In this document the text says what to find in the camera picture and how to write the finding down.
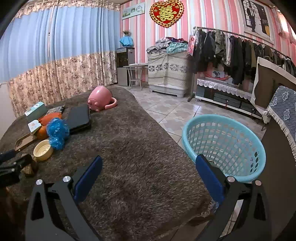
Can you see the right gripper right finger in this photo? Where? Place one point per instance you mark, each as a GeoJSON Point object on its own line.
{"type": "Point", "coordinates": [253, 221]}

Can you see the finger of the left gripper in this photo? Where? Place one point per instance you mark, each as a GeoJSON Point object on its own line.
{"type": "Point", "coordinates": [10, 174]}

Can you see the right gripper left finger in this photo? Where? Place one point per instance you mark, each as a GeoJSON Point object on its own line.
{"type": "Point", "coordinates": [43, 220]}

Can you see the brown trash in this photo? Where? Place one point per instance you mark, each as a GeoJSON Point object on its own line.
{"type": "Point", "coordinates": [31, 169]}

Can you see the cream round bowl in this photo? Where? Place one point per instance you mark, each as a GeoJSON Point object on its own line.
{"type": "Point", "coordinates": [43, 150]}

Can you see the orange snack bag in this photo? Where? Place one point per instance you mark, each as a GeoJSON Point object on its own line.
{"type": "Point", "coordinates": [41, 133]}

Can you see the small white card packet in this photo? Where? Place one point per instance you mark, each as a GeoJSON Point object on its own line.
{"type": "Point", "coordinates": [34, 126]}

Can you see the blue plastic bag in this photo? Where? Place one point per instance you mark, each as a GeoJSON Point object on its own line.
{"type": "Point", "coordinates": [57, 131]}

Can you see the patterned duck snack packet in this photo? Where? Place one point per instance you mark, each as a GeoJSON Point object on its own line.
{"type": "Point", "coordinates": [58, 109]}

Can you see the brown cardboard tray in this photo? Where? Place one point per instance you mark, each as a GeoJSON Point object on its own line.
{"type": "Point", "coordinates": [24, 142]}

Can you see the teal tissue box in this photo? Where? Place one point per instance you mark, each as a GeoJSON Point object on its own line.
{"type": "Point", "coordinates": [36, 111]}

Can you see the light blue plastic basket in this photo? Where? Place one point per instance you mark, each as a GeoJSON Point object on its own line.
{"type": "Point", "coordinates": [226, 144]}

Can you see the black notebook case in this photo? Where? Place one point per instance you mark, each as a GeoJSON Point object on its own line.
{"type": "Point", "coordinates": [78, 119]}

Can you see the brown shaggy table cover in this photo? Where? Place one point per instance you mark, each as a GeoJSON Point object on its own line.
{"type": "Point", "coordinates": [148, 186]}

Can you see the pink pig-shaped mug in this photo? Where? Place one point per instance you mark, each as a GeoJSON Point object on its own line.
{"type": "Point", "coordinates": [100, 99]}

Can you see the blue floral lace cloth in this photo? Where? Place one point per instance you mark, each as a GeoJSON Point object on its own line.
{"type": "Point", "coordinates": [280, 119]}

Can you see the blue and floral curtain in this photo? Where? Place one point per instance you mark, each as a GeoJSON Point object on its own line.
{"type": "Point", "coordinates": [54, 50]}

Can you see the low tv stand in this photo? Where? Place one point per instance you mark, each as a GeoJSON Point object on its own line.
{"type": "Point", "coordinates": [226, 96]}

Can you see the brown sofa chair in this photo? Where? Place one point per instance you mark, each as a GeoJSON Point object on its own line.
{"type": "Point", "coordinates": [268, 78]}

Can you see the small metal stool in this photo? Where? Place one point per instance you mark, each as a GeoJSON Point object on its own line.
{"type": "Point", "coordinates": [135, 73]}

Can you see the black water dispenser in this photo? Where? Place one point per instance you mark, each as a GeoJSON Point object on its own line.
{"type": "Point", "coordinates": [124, 57]}

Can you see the clothes rack with garments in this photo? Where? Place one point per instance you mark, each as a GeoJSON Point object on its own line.
{"type": "Point", "coordinates": [237, 56]}

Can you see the blue covered water bottle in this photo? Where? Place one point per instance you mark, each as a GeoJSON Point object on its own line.
{"type": "Point", "coordinates": [126, 40]}

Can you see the cabinet with patterned cloth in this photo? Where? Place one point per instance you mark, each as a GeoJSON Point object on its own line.
{"type": "Point", "coordinates": [169, 73]}

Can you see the pile of folded clothes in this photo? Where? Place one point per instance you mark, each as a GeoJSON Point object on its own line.
{"type": "Point", "coordinates": [169, 45]}

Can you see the framed wedding photo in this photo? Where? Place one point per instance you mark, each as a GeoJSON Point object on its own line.
{"type": "Point", "coordinates": [257, 20]}

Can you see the framed landscape picture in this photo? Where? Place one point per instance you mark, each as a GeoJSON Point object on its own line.
{"type": "Point", "coordinates": [132, 11]}

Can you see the red gold heart decoration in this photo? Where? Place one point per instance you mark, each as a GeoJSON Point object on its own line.
{"type": "Point", "coordinates": [166, 13]}

